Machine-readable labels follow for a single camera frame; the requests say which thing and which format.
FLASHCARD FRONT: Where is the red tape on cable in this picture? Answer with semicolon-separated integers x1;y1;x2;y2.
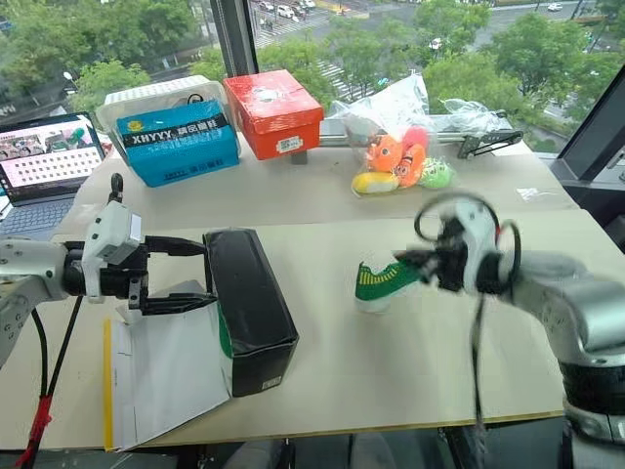
16;394;54;468

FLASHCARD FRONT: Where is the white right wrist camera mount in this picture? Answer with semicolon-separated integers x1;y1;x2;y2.
449;196;505;294

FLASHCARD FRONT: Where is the yellow plush toy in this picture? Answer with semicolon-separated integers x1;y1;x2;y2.
352;171;399;196

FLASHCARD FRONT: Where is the dark window frame post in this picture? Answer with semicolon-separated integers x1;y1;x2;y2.
208;0;261;79

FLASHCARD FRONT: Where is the open laptop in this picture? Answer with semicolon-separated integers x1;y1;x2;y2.
0;111;107;236

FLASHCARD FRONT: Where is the orange red shoebox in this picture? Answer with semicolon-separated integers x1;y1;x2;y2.
223;68;325;162

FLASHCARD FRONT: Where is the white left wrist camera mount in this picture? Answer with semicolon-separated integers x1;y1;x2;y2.
80;199;146;303

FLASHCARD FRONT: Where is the blue shoebox with print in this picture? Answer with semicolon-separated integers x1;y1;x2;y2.
115;100;242;189

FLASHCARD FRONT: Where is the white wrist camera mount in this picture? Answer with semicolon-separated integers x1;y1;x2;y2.
449;196;505;294
80;199;146;303

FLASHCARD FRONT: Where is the black shoebox with white lid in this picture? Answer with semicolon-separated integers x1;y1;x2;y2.
102;227;300;451

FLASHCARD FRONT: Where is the translucent plastic toy bag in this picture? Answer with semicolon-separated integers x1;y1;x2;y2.
328;72;458;199

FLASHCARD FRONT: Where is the white plastic storage bin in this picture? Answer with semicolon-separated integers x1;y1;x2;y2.
95;74;229;148

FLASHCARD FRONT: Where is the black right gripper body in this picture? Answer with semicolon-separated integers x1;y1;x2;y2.
431;216;471;294

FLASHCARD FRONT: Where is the pink fluffy plush toy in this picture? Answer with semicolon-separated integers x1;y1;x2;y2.
401;125;432;150

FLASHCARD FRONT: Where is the green plush toy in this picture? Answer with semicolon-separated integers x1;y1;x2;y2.
418;156;453;190

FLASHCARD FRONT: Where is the dark grey rounded shape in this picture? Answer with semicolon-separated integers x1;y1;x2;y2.
222;437;297;469

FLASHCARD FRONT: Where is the small clear plastic wrapper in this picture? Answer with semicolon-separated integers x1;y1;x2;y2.
516;187;559;202

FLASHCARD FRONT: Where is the crumpled clear plastic bag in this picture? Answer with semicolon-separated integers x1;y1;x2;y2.
437;97;512;137

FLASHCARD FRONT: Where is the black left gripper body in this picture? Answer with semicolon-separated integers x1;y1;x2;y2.
99;242;151;315

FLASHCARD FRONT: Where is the green knit shoe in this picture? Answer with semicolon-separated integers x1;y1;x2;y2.
217;302;235;362
354;260;422;315

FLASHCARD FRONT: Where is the orange fish plush toy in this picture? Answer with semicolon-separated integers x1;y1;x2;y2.
365;133;427;190

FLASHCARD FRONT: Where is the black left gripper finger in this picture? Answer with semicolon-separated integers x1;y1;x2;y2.
144;235;207;259
141;291;219;319

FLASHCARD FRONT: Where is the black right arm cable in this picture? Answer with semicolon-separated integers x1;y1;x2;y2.
413;192;522;468

